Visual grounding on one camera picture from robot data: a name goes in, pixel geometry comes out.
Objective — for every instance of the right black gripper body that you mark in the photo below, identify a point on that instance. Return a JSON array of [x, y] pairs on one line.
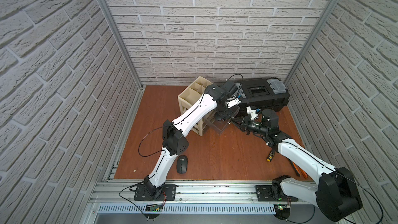
[[255, 127]]

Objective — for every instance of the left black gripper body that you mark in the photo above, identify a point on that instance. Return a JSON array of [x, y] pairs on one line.
[[223, 112]]

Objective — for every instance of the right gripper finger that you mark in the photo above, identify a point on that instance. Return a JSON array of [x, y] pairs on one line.
[[240, 126], [238, 120]]

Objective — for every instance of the transparent grey top drawer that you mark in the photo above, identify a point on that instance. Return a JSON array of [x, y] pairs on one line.
[[220, 125]]

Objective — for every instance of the beige drawer organizer cabinet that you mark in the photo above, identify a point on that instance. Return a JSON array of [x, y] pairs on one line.
[[190, 96]]

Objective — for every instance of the black computer mouse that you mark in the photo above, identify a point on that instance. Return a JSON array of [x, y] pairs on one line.
[[182, 164]]

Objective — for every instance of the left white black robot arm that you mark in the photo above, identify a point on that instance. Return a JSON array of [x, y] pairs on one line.
[[219, 98]]

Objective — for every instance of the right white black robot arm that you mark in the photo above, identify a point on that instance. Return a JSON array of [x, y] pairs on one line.
[[334, 193]]

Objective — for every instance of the yellow black screwdriver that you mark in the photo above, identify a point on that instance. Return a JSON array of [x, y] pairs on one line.
[[270, 156]]

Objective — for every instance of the black plastic toolbox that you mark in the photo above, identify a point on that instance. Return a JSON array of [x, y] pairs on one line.
[[262, 93]]

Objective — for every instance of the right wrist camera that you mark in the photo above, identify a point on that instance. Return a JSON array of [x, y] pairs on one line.
[[253, 112]]

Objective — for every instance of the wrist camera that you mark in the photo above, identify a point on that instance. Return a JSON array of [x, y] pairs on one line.
[[253, 112], [235, 100]]

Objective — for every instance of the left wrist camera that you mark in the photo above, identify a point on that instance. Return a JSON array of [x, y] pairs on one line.
[[235, 100]]

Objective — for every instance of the orange handled pliers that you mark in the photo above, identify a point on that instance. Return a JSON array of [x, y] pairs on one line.
[[298, 171]]

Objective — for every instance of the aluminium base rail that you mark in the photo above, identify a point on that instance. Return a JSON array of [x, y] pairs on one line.
[[189, 197]]

